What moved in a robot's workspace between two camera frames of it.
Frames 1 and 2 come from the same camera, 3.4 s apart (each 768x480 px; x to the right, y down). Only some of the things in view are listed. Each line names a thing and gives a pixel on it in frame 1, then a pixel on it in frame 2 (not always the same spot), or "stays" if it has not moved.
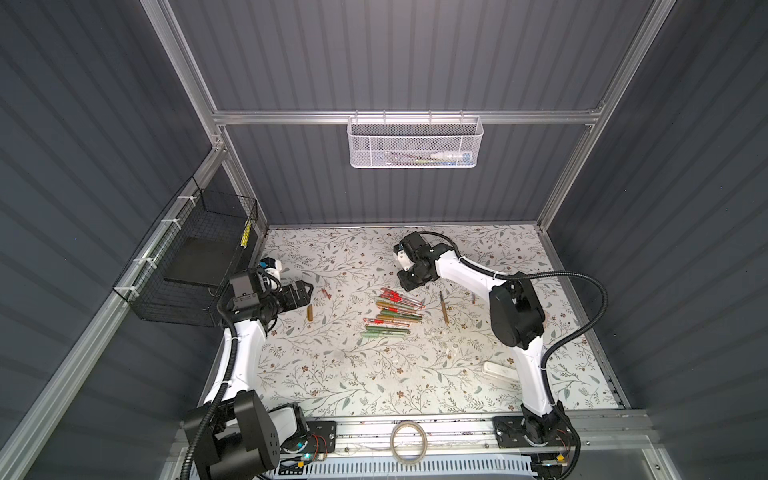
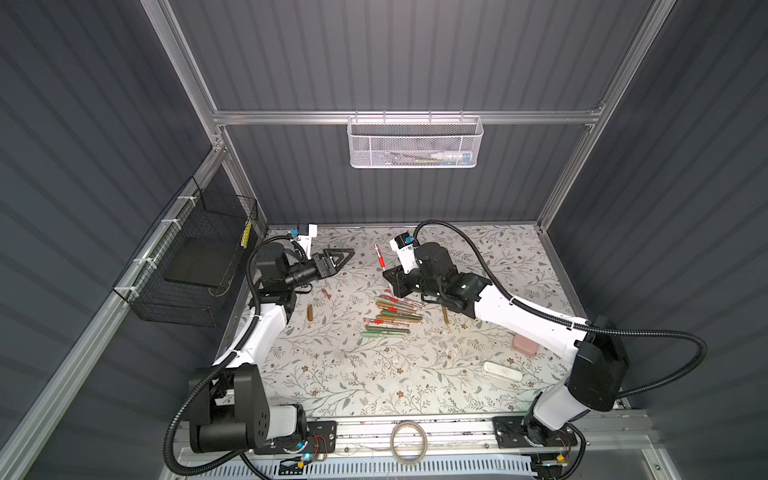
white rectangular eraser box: [500, 371] stays
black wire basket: [181, 271] stays
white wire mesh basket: [414, 142] stays
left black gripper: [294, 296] → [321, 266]
